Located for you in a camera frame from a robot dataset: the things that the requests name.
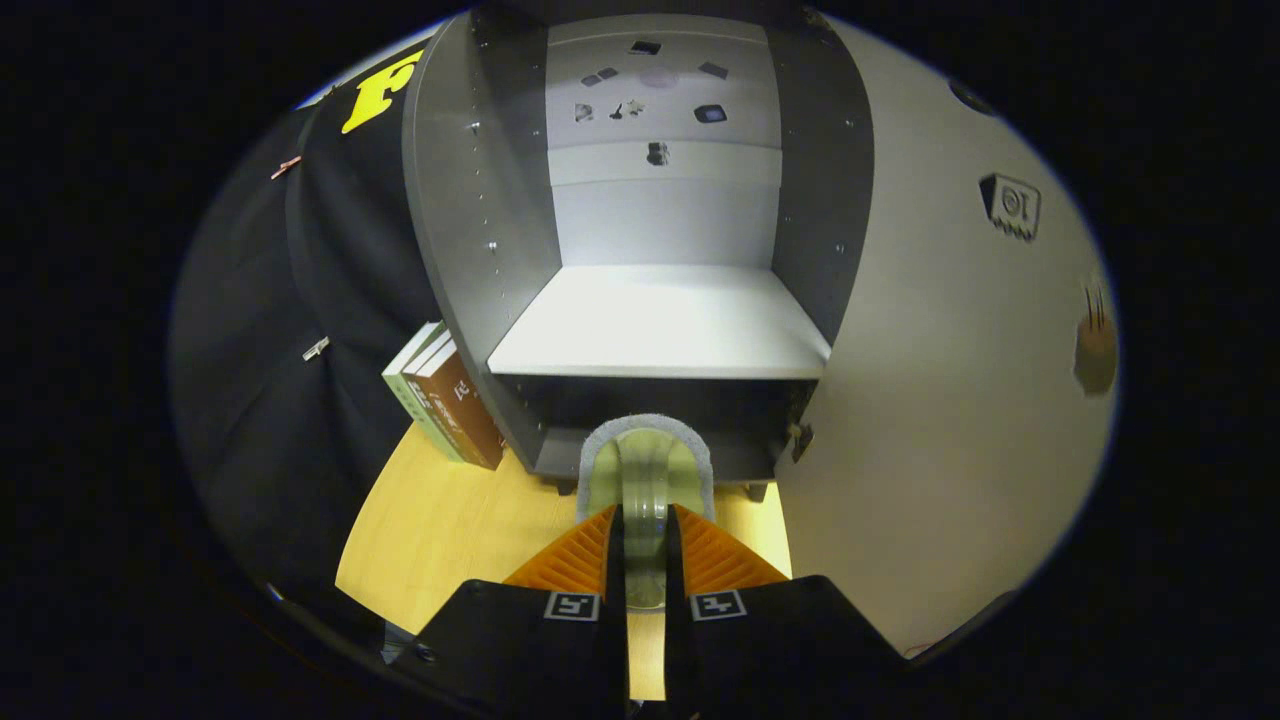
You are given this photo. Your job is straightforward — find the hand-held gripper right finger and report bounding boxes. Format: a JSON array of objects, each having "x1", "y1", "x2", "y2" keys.
[{"x1": 663, "y1": 503, "x2": 911, "y2": 720}]

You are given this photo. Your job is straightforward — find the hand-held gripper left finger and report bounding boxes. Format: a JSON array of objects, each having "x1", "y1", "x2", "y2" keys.
[{"x1": 400, "y1": 503, "x2": 629, "y2": 720}]

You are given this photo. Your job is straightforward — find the olive green grey-rimmed object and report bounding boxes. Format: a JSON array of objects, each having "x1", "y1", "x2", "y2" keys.
[{"x1": 577, "y1": 413, "x2": 716, "y2": 611}]

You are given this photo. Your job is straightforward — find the beige cabinet door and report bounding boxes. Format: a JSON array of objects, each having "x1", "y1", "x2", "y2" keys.
[{"x1": 775, "y1": 15, "x2": 1121, "y2": 661}]

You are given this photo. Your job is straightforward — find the brown book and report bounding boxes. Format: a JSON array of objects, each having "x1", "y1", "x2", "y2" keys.
[{"x1": 413, "y1": 340, "x2": 506, "y2": 471}]

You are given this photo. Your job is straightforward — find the white cabinet shelf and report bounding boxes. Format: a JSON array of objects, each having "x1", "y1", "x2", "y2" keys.
[{"x1": 487, "y1": 265, "x2": 833, "y2": 381}]

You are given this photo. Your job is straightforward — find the dark grey cabinet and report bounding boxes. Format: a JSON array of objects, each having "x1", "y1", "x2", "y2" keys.
[{"x1": 402, "y1": 5, "x2": 876, "y2": 498}]

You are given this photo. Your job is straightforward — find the black backdrop cloth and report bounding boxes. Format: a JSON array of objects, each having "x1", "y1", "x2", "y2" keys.
[{"x1": 170, "y1": 50, "x2": 471, "y2": 641}]

